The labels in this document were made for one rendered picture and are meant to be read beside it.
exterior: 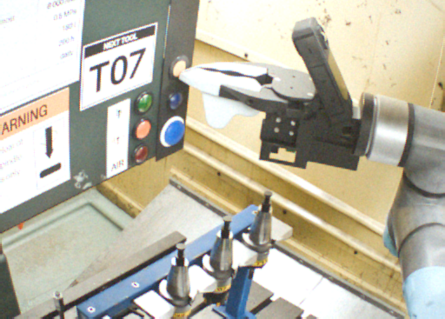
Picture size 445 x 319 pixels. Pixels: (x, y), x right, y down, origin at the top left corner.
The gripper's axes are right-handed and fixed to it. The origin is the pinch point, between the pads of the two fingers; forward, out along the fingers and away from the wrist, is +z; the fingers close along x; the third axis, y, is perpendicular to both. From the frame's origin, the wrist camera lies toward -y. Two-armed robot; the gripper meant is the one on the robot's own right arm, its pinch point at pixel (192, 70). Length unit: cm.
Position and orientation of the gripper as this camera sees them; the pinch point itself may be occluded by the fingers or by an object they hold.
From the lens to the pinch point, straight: 66.9
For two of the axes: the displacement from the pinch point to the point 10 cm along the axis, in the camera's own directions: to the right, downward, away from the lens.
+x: 1.9, -5.0, 8.4
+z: -9.7, -2.0, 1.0
